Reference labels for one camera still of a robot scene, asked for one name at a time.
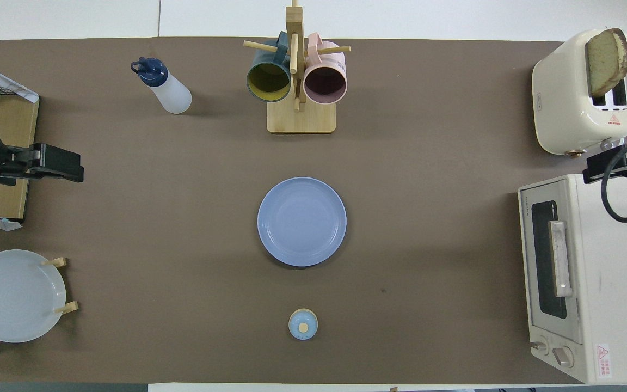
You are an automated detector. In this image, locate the small blue round cap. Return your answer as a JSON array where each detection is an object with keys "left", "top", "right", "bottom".
[{"left": 288, "top": 308, "right": 318, "bottom": 341}]

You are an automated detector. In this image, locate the white toaster oven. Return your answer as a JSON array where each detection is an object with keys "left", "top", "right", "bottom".
[{"left": 518, "top": 173, "right": 627, "bottom": 384}]

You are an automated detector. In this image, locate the translucent blue-capped squeeze bottle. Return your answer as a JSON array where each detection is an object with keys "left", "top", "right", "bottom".
[{"left": 131, "top": 57, "right": 192, "bottom": 115}]

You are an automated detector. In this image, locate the blue round plate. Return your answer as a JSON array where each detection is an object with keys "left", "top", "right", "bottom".
[{"left": 257, "top": 177, "right": 347, "bottom": 267}]

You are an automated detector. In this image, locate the wooden mug tree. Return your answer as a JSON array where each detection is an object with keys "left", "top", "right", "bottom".
[{"left": 243, "top": 0, "right": 351, "bottom": 134}]

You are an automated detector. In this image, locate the grey-blue plate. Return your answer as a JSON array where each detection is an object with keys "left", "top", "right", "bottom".
[{"left": 0, "top": 249, "right": 67, "bottom": 344}]

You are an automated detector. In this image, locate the wooden plate rack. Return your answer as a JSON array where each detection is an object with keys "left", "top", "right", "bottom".
[{"left": 0, "top": 257, "right": 79, "bottom": 342}]

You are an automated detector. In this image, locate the brown table mat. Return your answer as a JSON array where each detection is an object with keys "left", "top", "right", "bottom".
[{"left": 0, "top": 37, "right": 627, "bottom": 384}]

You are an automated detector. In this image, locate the wooden shelf with wire basket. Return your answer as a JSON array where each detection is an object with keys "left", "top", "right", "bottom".
[{"left": 0, "top": 71, "right": 40, "bottom": 221}]

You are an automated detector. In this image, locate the dark teal mug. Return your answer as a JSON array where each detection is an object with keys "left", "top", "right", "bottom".
[{"left": 246, "top": 31, "right": 292, "bottom": 103}]

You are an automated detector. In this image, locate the cream two-slot toaster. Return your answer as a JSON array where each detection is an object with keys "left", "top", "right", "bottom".
[{"left": 531, "top": 28, "right": 627, "bottom": 157}]

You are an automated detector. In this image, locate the white checked cloth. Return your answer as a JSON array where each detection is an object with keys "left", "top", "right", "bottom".
[{"left": 0, "top": 57, "right": 39, "bottom": 103}]

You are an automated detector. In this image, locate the toasted bread slice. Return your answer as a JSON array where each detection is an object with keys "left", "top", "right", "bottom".
[{"left": 586, "top": 28, "right": 627, "bottom": 99}]

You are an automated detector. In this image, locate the pink ribbed mug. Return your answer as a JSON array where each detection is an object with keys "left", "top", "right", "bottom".
[{"left": 303, "top": 33, "right": 348, "bottom": 106}]

